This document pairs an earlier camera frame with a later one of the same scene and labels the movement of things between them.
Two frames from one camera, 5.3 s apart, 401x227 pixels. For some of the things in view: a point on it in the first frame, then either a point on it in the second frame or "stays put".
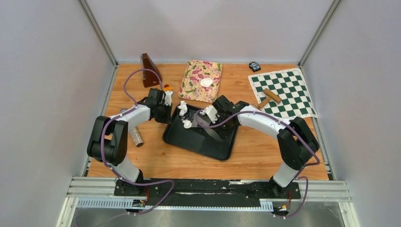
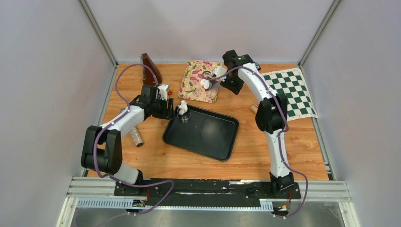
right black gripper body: [225, 130] to [233, 82]
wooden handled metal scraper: [198, 122] to [215, 85]
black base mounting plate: [208, 193] stays put
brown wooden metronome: [150, 78] stays put
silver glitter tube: [136, 137] stays put
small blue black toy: [254, 66] stays put
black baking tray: [184, 131] stays put
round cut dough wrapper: [187, 124] to [206, 83]
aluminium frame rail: [322, 190] stays put
